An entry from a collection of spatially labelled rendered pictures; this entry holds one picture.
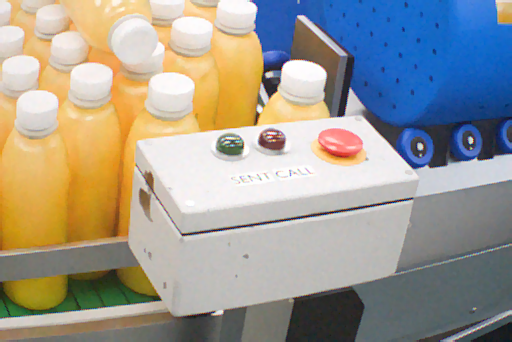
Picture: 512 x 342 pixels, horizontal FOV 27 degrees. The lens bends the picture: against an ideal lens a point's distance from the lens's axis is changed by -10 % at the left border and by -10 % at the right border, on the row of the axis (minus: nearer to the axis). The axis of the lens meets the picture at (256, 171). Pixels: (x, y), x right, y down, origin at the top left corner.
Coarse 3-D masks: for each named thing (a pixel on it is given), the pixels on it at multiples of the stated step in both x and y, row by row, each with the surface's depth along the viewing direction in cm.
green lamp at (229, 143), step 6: (228, 132) 88; (222, 138) 87; (228, 138) 87; (234, 138) 87; (240, 138) 88; (216, 144) 88; (222, 144) 87; (228, 144) 87; (234, 144) 87; (240, 144) 87; (222, 150) 87; (228, 150) 87; (234, 150) 87; (240, 150) 87
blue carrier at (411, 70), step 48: (336, 0) 131; (384, 0) 121; (432, 0) 113; (480, 0) 111; (384, 48) 123; (432, 48) 114; (480, 48) 112; (384, 96) 125; (432, 96) 116; (480, 96) 117
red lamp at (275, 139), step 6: (264, 132) 89; (270, 132) 89; (276, 132) 89; (282, 132) 89; (258, 138) 89; (264, 138) 89; (270, 138) 88; (276, 138) 88; (282, 138) 89; (264, 144) 89; (270, 144) 88; (276, 144) 88; (282, 144) 89
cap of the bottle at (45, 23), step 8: (40, 8) 107; (48, 8) 107; (56, 8) 107; (40, 16) 105; (48, 16) 105; (56, 16) 105; (64, 16) 106; (40, 24) 106; (48, 24) 105; (56, 24) 105; (64, 24) 106; (48, 32) 106; (56, 32) 106
